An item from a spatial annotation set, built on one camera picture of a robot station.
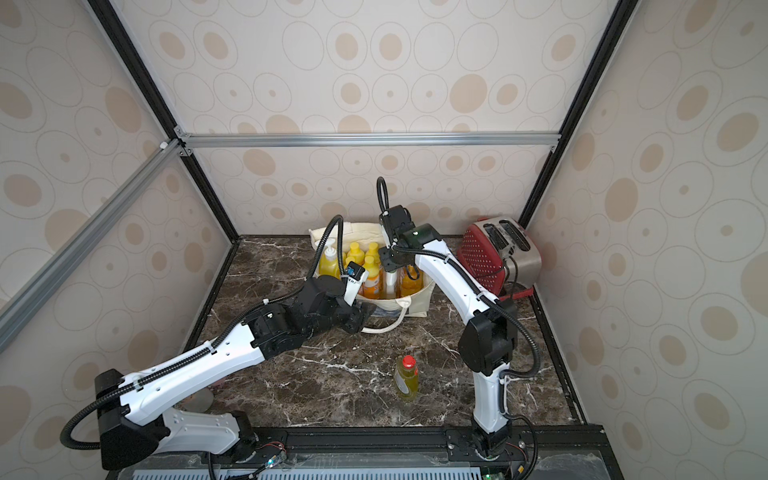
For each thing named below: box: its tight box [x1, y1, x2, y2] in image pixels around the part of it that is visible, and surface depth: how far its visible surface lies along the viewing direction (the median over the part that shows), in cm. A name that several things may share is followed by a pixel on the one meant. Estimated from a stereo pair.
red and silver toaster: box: [457, 216, 542, 300], surface depth 94 cm
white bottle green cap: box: [386, 271, 397, 299], surface depth 91 cm
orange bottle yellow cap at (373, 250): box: [366, 242, 381, 259], surface depth 88 cm
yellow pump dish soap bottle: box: [318, 237, 341, 278], surface depth 85 cm
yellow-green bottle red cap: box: [394, 355, 419, 401], surface depth 72 cm
